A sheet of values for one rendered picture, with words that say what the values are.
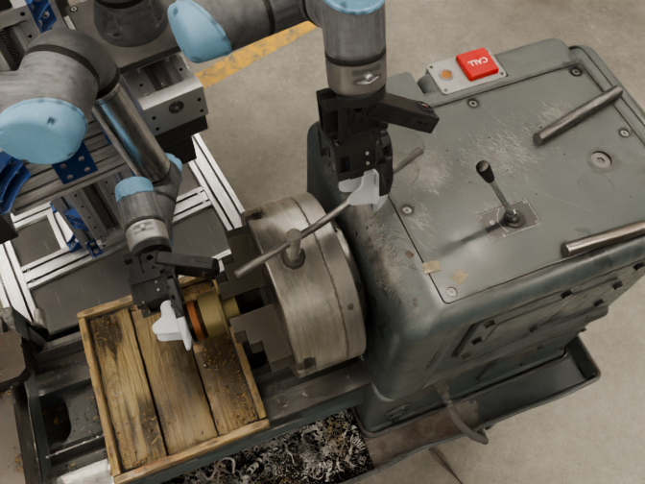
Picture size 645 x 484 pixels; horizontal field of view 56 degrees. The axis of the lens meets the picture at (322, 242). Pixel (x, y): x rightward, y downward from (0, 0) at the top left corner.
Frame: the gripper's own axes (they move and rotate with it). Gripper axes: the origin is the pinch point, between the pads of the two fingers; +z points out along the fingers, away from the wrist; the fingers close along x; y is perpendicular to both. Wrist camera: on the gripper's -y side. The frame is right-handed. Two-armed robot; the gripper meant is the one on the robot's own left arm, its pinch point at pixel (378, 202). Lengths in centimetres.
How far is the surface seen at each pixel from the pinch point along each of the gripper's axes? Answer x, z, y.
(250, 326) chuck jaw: -4.1, 22.0, 23.1
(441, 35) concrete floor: -183, 73, -112
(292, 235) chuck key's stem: 0.4, 0.8, 13.9
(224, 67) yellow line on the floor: -197, 68, -9
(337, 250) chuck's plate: -2.2, 9.1, 6.6
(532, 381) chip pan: -6, 81, -43
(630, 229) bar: 13.2, 9.9, -36.8
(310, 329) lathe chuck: 4.5, 17.5, 14.5
